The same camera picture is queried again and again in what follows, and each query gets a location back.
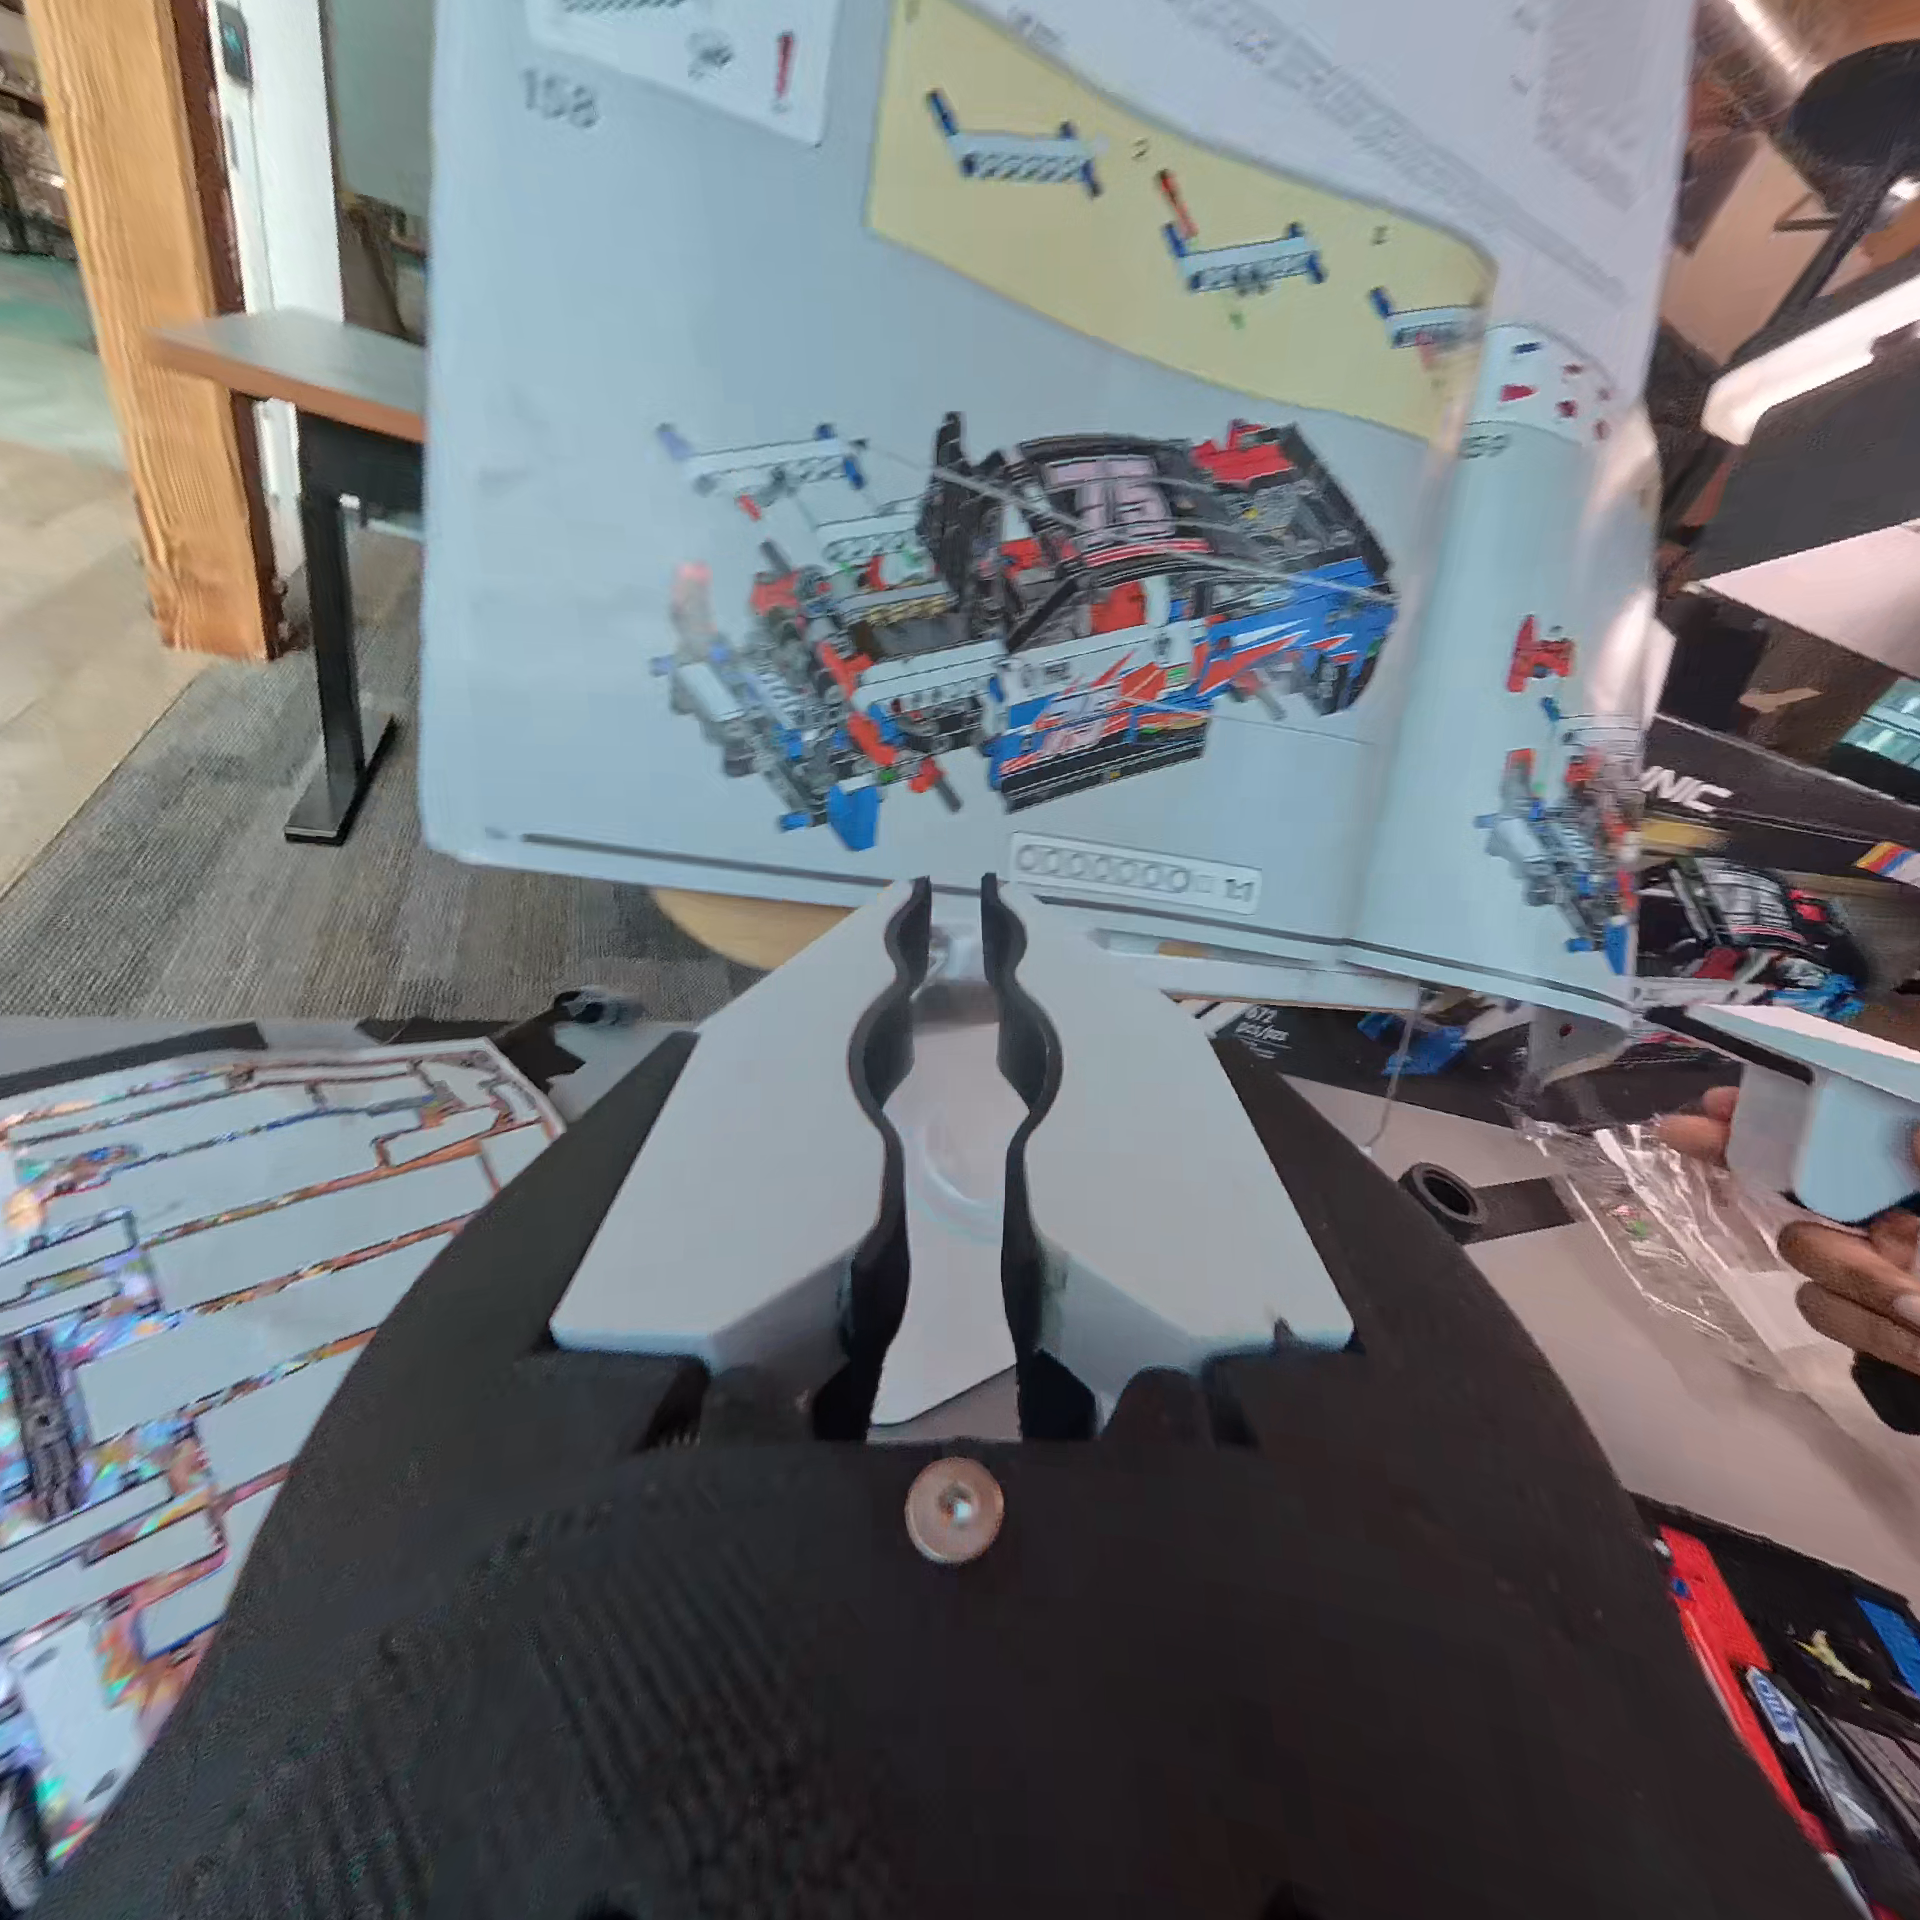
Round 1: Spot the toy brick race car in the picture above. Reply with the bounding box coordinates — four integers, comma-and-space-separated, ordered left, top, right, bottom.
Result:
1647, 1526, 1920, 1920

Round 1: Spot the shiny sticker sheet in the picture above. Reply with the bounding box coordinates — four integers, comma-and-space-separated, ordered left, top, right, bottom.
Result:
0, 1036, 569, 1876

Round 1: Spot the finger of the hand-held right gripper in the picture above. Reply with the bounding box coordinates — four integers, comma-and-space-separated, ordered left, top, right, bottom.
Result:
1640, 996, 1920, 1228

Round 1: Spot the white printed instruction sheet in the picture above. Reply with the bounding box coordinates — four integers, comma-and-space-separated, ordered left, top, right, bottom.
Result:
416, 0, 1700, 1038

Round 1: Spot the wooden pillar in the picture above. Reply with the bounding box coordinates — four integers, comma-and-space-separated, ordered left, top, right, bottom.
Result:
26, 0, 290, 665

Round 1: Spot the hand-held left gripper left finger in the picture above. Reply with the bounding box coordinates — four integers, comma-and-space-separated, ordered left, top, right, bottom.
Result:
549, 877, 934, 1440

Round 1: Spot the round wooden stand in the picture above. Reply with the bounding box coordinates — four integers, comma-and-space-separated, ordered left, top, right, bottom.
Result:
645, 884, 889, 981

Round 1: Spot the wooden table with black leg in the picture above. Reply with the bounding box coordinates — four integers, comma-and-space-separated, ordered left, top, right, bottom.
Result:
150, 306, 431, 845

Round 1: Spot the pile of clear plastic bags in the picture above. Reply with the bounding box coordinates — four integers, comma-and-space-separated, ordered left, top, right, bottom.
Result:
1511, 1106, 1869, 1385

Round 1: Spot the person's right hand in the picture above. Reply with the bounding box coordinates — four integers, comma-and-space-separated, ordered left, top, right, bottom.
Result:
1657, 1087, 1920, 1368

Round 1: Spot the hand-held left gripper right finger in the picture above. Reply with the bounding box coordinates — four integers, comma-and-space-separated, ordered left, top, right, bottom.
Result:
977, 873, 1356, 1440

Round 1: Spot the race car set box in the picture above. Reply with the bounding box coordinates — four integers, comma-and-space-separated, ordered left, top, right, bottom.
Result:
1632, 717, 1920, 1038

